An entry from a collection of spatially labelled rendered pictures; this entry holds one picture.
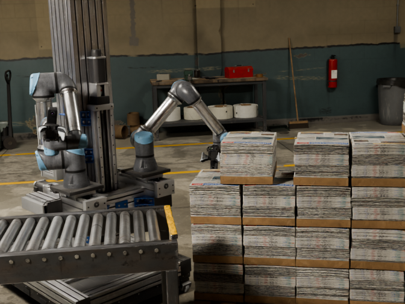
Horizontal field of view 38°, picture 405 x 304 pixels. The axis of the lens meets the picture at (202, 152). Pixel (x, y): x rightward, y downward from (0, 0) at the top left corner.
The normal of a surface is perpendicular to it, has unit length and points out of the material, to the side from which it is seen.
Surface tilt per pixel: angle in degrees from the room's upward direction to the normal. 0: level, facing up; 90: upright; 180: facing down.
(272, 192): 90
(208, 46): 90
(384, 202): 89
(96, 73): 90
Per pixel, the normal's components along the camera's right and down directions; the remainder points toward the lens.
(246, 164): -0.18, 0.21
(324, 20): 0.13, 0.20
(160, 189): 0.68, 0.13
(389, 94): -0.55, 0.27
